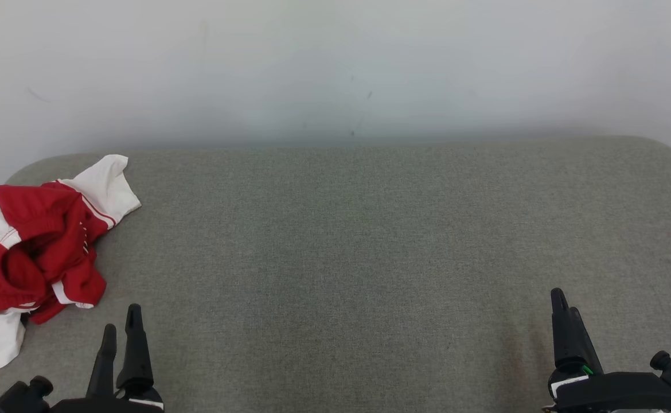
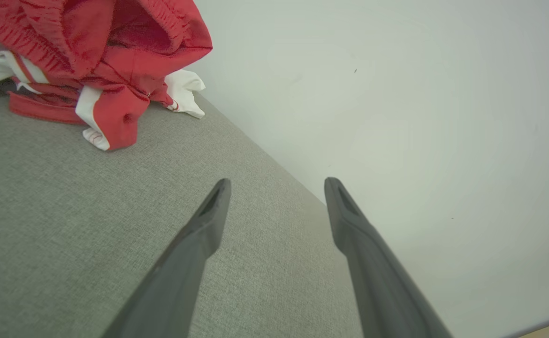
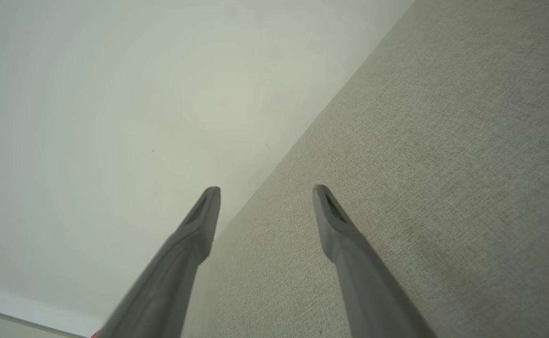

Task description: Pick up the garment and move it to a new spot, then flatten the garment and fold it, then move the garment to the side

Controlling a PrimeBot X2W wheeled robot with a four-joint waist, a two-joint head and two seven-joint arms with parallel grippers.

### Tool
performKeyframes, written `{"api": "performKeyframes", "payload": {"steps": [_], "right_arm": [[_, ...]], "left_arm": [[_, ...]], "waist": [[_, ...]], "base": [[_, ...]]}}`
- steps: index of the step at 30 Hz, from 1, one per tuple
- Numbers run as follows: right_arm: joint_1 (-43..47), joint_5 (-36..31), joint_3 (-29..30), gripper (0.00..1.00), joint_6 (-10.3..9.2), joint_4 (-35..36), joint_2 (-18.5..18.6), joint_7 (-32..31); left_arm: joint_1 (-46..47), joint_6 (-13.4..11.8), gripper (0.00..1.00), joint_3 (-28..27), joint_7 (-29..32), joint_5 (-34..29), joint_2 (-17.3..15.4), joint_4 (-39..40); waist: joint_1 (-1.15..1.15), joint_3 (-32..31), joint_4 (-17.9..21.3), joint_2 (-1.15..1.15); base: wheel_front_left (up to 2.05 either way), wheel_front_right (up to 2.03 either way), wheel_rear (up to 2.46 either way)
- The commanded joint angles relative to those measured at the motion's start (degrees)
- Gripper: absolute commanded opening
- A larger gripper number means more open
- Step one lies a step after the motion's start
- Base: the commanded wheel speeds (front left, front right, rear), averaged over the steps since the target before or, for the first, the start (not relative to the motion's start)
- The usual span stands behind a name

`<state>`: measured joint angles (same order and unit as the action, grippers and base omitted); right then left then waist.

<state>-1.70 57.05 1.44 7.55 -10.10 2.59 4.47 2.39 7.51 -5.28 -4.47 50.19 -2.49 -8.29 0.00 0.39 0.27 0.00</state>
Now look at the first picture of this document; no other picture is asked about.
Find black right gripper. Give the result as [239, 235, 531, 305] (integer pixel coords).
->
[547, 288, 671, 413]

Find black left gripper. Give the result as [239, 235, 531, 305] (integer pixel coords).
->
[49, 304, 165, 413]

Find red jersey white sleeves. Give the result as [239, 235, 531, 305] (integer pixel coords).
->
[0, 154, 142, 371]

